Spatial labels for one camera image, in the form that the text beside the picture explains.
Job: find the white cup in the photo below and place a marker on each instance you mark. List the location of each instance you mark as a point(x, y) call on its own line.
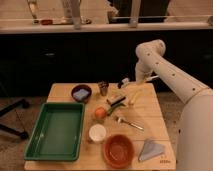
point(97, 133)

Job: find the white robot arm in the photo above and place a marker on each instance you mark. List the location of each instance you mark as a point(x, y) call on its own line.
point(195, 140)

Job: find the blue sponge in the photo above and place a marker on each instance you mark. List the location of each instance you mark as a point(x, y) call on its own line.
point(80, 94)

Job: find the grey folded cloth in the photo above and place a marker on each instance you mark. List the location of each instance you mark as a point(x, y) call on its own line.
point(150, 150)

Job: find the green plastic tray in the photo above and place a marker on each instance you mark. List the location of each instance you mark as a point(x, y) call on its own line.
point(57, 133)

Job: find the metal cup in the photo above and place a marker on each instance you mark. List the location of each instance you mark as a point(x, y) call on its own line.
point(103, 87)

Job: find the small red dish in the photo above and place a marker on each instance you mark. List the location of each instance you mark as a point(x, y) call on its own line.
point(46, 22)

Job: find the orange fruit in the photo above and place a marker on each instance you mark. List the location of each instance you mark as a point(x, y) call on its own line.
point(100, 113)

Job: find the dark purple bowl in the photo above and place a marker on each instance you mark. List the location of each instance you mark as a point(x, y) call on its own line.
point(82, 86)

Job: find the black and tan block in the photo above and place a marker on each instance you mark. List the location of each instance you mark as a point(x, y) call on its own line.
point(116, 99)

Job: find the yellow banana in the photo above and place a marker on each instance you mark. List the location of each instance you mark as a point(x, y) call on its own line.
point(134, 97)

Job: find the black office chair base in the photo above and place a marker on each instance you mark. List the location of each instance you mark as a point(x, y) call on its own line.
point(23, 135)

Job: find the red bowl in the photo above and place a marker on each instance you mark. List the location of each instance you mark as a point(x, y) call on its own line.
point(118, 151)

